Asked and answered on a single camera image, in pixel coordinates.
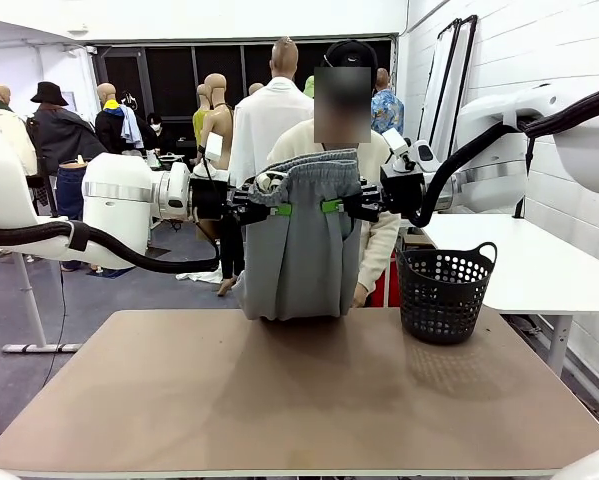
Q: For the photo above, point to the person's left hand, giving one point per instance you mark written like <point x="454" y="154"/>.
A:
<point x="361" y="296"/>

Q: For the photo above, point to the red shopping bag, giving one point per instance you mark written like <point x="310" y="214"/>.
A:
<point x="386" y="280"/>

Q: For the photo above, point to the mannequin in cream jacket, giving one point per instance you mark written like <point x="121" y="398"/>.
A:
<point x="0" y="95"/>

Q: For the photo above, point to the mannequin with black hat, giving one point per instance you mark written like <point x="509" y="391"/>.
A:
<point x="59" y="135"/>

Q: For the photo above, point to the person's left forearm cream sleeve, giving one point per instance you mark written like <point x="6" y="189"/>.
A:
<point x="379" y="255"/>

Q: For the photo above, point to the light blue hanging shirt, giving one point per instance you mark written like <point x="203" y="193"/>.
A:
<point x="130" y="125"/>

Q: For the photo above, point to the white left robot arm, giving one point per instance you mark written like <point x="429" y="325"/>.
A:
<point x="119" y="195"/>

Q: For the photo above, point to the mannequin in yellow top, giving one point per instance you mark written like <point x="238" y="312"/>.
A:
<point x="200" y="125"/>

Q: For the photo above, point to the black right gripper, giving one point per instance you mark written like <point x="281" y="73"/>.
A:
<point x="403" y="192"/>

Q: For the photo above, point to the lime green hat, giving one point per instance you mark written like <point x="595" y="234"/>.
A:
<point x="309" y="86"/>

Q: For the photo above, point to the person in blue floral shirt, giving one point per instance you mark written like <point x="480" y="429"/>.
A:
<point x="389" y="107"/>

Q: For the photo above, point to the person wearing white mask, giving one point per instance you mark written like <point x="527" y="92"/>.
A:
<point x="159" y="132"/>

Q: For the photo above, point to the crumpled white cloth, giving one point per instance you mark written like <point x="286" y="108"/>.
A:
<point x="199" y="277"/>

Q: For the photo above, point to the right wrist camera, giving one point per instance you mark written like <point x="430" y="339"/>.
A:
<point x="395" y="147"/>

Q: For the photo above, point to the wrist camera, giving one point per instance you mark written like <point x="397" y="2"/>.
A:
<point x="395" y="147"/>
<point x="214" y="146"/>

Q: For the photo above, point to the white table with footed leg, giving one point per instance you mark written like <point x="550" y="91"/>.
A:
<point x="29" y="300"/>

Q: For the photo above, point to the black cap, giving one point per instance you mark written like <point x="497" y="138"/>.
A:
<point x="351" y="52"/>

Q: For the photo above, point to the beige mannequin head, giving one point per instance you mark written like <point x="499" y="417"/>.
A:
<point x="256" y="89"/>

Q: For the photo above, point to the grey training pants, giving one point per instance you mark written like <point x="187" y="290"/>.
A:
<point x="299" y="260"/>

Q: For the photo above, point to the mannequin with yellow collar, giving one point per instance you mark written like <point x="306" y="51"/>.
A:
<point x="110" y="125"/>

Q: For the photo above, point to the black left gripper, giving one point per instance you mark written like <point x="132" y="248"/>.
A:
<point x="209" y="199"/>

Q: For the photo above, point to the bare beige mannequin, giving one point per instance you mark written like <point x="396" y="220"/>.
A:
<point x="221" y="120"/>

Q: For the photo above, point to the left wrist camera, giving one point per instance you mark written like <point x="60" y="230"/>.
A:
<point x="214" y="146"/>

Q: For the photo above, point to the person in cream cardigan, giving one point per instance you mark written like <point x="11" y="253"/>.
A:
<point x="379" y="235"/>

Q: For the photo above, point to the large white side table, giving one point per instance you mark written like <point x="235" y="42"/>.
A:
<point x="504" y="265"/>

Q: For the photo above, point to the black perforated laundry basket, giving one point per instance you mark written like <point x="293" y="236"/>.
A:
<point x="444" y="295"/>

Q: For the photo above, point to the mannequin in white shirt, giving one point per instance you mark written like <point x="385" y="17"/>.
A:
<point x="274" y="125"/>

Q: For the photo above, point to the mannequin in blue jeans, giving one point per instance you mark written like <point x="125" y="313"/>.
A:
<point x="71" y="210"/>

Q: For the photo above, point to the black framed white panel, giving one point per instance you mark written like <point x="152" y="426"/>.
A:
<point x="466" y="75"/>
<point x="431" y="100"/>

